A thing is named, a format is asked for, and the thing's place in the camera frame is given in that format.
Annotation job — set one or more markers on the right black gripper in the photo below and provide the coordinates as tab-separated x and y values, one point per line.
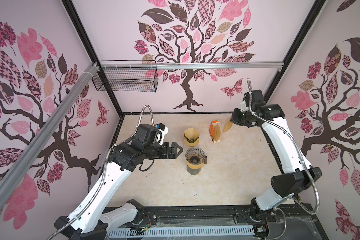
234	118

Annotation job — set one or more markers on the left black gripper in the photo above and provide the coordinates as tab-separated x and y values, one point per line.
166	154

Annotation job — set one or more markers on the wooden dripper ring stand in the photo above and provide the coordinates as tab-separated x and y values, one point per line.
193	144

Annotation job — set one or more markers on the brown paper filter stack holder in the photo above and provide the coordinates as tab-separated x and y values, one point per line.
215	131

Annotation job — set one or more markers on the grey glass server with knob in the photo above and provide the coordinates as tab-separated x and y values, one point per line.
196	172

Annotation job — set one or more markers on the grey ribbed glass dripper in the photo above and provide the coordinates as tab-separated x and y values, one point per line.
195	155

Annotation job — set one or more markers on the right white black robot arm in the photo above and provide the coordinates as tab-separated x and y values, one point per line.
297	173

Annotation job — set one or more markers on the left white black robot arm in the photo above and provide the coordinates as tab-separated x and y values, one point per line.
89	221

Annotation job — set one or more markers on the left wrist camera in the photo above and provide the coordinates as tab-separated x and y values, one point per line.
162	131

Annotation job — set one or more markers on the aluminium rail back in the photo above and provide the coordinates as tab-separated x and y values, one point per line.
186	66

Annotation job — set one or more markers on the aluminium rail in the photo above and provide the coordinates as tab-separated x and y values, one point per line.
11	180
186	66

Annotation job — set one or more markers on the black wire basket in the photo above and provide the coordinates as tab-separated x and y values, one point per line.
127	76

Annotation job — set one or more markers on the white slotted cable duct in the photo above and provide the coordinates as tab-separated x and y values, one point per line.
180	232

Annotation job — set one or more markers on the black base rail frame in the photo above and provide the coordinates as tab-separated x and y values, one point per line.
289	222

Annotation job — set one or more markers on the aluminium rail left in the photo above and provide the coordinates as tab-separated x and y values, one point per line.
11	180

